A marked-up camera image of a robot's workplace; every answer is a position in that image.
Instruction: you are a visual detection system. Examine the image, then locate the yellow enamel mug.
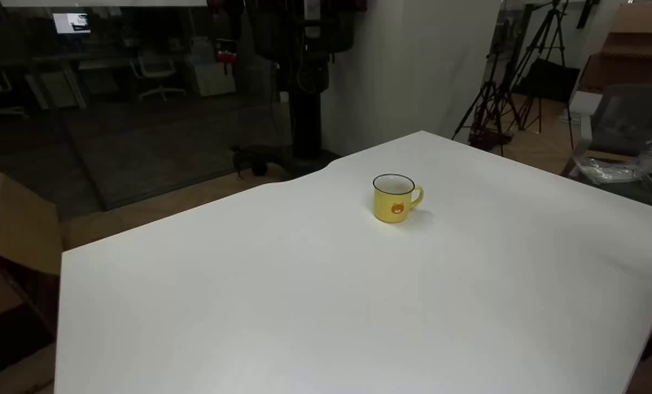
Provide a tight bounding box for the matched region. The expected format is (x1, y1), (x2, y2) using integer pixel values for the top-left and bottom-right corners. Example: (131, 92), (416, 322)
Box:
(369, 171), (423, 224)

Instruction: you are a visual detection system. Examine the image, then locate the long white board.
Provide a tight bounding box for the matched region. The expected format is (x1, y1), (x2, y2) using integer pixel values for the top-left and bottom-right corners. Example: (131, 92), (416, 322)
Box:
(0, 0), (209, 9)

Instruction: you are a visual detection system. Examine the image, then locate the computer monitor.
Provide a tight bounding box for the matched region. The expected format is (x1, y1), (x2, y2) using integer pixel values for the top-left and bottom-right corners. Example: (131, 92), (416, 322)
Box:
(49, 9), (93, 36)

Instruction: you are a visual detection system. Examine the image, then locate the large closed cardboard box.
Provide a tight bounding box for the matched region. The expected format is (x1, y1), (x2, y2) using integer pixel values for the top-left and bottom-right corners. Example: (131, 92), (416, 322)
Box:
(572, 0), (652, 94)

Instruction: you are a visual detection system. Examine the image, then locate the white paper table cover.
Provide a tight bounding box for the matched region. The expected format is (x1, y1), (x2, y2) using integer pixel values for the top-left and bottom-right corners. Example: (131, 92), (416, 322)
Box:
(51, 129), (652, 394)

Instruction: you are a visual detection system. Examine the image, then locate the black tripod stand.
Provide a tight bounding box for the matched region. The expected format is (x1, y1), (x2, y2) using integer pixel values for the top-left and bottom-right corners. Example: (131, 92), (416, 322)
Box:
(507, 0), (572, 136)
(453, 6), (532, 153)

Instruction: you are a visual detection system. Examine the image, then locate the white drawer cabinet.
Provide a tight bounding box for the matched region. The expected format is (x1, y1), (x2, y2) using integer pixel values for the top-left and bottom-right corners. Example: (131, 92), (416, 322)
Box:
(191, 61), (239, 97)

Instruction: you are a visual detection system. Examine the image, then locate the brown cardboard box with flaps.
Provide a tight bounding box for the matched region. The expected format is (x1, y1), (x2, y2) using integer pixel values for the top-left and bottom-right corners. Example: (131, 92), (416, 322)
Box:
(0, 171), (65, 394)

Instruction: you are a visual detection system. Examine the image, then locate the clear plastic bag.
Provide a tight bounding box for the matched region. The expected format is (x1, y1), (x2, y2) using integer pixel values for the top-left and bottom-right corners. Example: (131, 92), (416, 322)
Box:
(575, 140), (652, 188)

